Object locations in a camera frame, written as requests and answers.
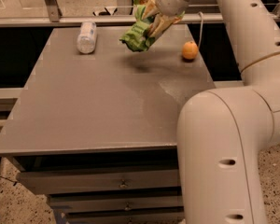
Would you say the orange fruit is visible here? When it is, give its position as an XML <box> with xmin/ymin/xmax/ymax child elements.
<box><xmin>182</xmin><ymin>41</ymin><xmax>199</xmax><ymax>60</ymax></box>

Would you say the metal frame rail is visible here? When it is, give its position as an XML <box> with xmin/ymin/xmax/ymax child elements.
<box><xmin>0</xmin><ymin>0</ymin><xmax>280</xmax><ymax>28</ymax></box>

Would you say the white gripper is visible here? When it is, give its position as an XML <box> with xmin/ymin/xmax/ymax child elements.
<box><xmin>142</xmin><ymin>0</ymin><xmax>191</xmax><ymax>37</ymax></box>

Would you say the grey drawer cabinet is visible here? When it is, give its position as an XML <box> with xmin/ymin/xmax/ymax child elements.
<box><xmin>0</xmin><ymin>24</ymin><xmax>213</xmax><ymax>224</ymax></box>

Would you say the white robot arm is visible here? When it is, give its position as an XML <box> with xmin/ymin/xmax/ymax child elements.
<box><xmin>155</xmin><ymin>0</ymin><xmax>280</xmax><ymax>224</ymax></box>

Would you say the white cable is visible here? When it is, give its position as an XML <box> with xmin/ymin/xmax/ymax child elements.
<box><xmin>197</xmin><ymin>11</ymin><xmax>205</xmax><ymax>49</ymax></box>

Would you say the clear plastic water bottle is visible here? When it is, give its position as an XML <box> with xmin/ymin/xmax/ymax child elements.
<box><xmin>77</xmin><ymin>21</ymin><xmax>97</xmax><ymax>54</ymax></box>

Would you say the green rice chip bag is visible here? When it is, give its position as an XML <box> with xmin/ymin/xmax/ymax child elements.
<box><xmin>119</xmin><ymin>0</ymin><xmax>164</xmax><ymax>52</ymax></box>

